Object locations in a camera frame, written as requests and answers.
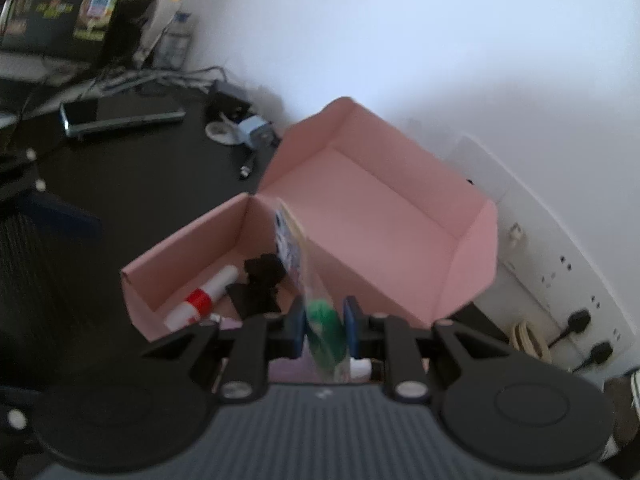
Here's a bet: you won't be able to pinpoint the small clear bottle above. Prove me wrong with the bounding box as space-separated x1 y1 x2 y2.
152 12 194 70

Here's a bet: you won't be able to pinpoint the tangled grey cables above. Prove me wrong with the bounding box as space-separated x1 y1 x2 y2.
0 56 231 126

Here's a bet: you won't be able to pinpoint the clear packet green item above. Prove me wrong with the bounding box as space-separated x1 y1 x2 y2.
274 200 350 384

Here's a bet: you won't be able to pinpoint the dark monitor screen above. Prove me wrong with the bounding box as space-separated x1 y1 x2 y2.
1 0 119 62

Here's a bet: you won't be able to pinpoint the white red lip balm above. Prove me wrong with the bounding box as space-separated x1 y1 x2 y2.
164 266 240 332

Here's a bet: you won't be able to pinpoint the black plug right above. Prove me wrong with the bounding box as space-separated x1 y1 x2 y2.
572 341 613 374

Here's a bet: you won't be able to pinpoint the black plug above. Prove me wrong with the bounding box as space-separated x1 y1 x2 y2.
572 341 613 374
548 309 591 349

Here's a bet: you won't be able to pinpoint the light blue charger plug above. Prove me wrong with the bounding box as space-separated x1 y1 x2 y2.
236 115 276 151

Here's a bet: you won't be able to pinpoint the black smartphone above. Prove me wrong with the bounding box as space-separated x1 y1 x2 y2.
60 94 186 138

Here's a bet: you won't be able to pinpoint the white wall socket panel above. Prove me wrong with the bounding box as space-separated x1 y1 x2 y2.
447 136 636 368

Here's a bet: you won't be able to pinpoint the white round disc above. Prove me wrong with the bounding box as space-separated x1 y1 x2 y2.
205 122 242 146

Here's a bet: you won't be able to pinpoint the pink cardboard box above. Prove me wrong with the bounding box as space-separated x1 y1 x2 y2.
122 98 498 340

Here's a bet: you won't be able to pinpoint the black plug left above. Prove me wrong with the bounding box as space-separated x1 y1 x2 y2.
548 309 591 349

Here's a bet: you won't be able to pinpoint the black power adapter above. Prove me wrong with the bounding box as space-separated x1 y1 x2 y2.
204 79 252 124

